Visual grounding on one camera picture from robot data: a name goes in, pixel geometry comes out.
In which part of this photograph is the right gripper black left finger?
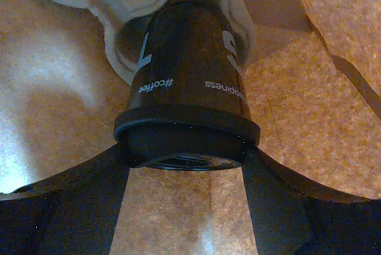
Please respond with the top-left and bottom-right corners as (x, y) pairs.
(1, 144), (129, 254)

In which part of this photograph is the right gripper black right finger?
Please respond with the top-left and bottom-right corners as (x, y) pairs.
(242, 147), (380, 254)

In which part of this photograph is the brown paper bag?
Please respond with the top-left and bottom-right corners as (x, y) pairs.
(1, 0), (380, 254)

